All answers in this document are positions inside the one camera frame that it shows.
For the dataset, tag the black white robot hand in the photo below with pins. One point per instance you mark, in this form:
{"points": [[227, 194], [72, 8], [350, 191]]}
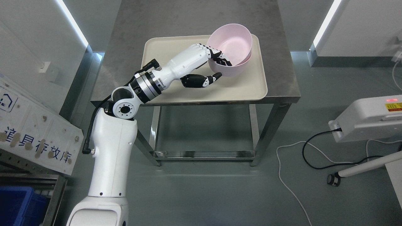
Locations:
{"points": [[181, 66]]}

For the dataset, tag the pink bowl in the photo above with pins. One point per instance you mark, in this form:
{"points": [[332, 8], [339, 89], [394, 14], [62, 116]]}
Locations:
{"points": [[234, 40], [229, 70]]}

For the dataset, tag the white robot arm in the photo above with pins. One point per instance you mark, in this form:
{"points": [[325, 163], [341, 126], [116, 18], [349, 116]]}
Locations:
{"points": [[112, 133]]}

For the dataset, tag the metal shelf rack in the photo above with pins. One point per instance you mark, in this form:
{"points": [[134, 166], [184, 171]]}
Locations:
{"points": [[18, 171]]}

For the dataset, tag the steel table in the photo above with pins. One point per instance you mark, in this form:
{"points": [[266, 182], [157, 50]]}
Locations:
{"points": [[138, 21]]}

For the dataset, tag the white sign board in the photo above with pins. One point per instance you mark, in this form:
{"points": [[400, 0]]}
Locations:
{"points": [[34, 132]]}

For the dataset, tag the white stand leg with caster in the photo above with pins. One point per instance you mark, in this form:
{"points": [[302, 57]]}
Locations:
{"points": [[335, 179]]}

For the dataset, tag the white machine housing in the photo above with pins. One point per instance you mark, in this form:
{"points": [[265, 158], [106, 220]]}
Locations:
{"points": [[369, 118]]}

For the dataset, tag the blue bin lower left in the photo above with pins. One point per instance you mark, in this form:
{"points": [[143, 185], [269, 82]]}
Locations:
{"points": [[21, 206]]}

